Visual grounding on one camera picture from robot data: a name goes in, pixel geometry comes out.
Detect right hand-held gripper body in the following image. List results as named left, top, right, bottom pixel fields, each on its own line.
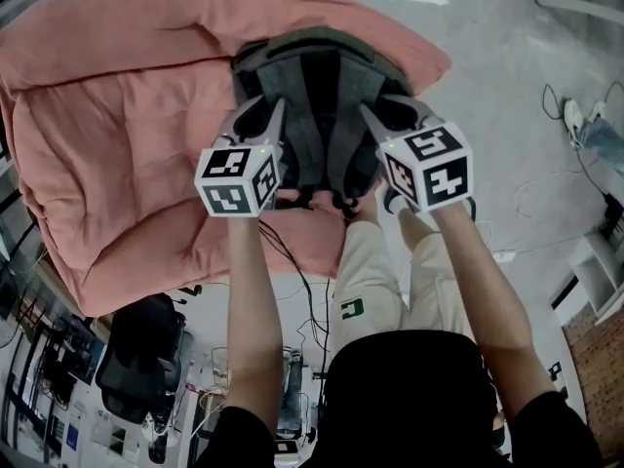
left=377, top=93, right=475, bottom=214

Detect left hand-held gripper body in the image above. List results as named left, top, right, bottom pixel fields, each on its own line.
left=194, top=96, right=286, bottom=218

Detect grey backpack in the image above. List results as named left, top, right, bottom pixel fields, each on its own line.
left=230, top=25, right=416, bottom=216

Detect person's right forearm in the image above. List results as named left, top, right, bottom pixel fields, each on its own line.
left=428, top=206, right=555, bottom=431

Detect person's left forearm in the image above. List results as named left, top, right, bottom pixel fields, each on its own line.
left=221, top=211, right=287, bottom=441

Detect person's grey shoe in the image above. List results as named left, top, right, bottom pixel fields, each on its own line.
left=381, top=181, right=421, bottom=216

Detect pink beanbag cushion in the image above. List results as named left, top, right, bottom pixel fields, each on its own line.
left=0, top=0, right=452, bottom=319

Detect person's beige trousers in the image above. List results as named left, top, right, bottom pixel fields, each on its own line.
left=329, top=182, right=482, bottom=360

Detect black office chair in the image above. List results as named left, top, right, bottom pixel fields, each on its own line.
left=94, top=292, right=197, bottom=463

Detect white open cabinet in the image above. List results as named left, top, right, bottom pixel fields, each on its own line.
left=549, top=230, right=624, bottom=326

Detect person's black shirt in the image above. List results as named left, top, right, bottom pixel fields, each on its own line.
left=192, top=329, right=605, bottom=468

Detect cluttered metal shelf rack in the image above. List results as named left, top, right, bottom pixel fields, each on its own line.
left=0, top=280, right=106, bottom=460

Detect brick pattern panel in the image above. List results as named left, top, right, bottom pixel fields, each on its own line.
left=561, top=303, right=624, bottom=460

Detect black floor cable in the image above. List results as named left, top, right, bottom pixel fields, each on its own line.
left=256, top=219, right=333, bottom=377

